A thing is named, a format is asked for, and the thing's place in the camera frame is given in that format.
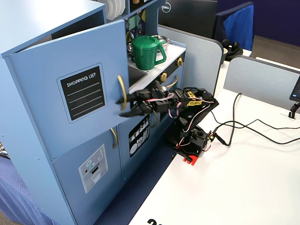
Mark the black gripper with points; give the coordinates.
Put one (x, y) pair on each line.
(146, 101)

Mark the blue fridge cabinet door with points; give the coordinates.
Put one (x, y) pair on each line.
(35, 93)

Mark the blue dishwasher cabinet door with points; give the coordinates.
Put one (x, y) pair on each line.
(124, 159)

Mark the blue freezer cabinet door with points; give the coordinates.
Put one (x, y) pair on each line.
(70, 199)

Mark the dark toy sink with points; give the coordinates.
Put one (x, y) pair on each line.
(137, 75)

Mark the gold oven knob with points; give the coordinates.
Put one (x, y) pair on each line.
(163, 77)
(180, 61)

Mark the green plastic pitcher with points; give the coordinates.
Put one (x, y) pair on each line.
(144, 54)

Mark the black shopping list decal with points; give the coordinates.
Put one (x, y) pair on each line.
(82, 93)

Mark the silver toy pot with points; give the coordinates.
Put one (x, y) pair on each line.
(165, 42)

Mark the ice dispenser decal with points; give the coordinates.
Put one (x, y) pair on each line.
(93, 168)

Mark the red base clamp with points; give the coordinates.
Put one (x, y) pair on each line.
(191, 159)

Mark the grey rounded desk divider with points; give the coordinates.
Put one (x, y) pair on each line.
(201, 61)
(257, 82)

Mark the white toy plate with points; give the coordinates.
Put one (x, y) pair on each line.
(109, 9)
(114, 8)
(121, 7)

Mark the black Dell monitor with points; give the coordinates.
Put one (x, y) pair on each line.
(187, 16)

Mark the black headphones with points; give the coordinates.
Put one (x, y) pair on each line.
(234, 50)

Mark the blue toy kitchen body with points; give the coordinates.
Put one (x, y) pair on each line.
(23, 145)

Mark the blue office chair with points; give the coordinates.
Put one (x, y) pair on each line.
(239, 23)

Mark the black monitor stand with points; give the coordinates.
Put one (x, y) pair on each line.
(294, 110)

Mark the black monitor with lit screen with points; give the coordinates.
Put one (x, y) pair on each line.
(296, 91)

